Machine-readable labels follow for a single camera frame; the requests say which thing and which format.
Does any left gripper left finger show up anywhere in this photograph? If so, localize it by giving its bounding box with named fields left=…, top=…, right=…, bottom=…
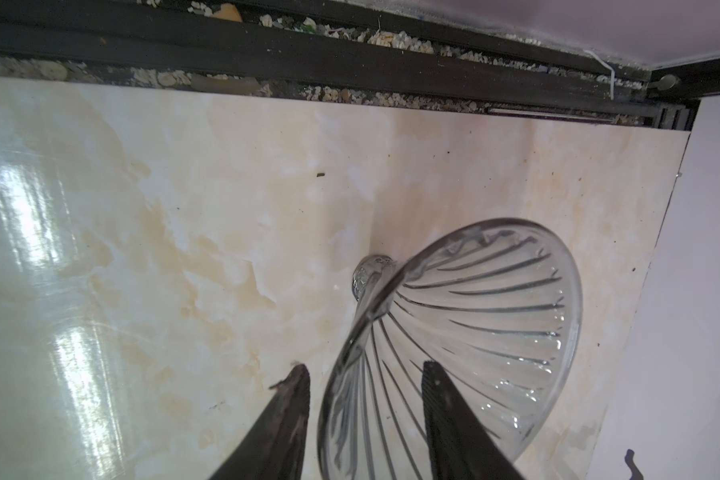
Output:
left=210, top=363, right=310, bottom=480

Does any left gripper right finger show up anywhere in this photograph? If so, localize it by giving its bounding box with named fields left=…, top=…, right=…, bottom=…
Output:
left=421, top=361, right=522, bottom=479

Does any grey ribbed glass dripper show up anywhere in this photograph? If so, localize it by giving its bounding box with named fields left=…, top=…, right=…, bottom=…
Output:
left=317, top=218, right=583, bottom=479

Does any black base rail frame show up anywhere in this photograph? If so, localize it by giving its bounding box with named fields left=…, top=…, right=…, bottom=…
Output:
left=0, top=1, right=720, bottom=130

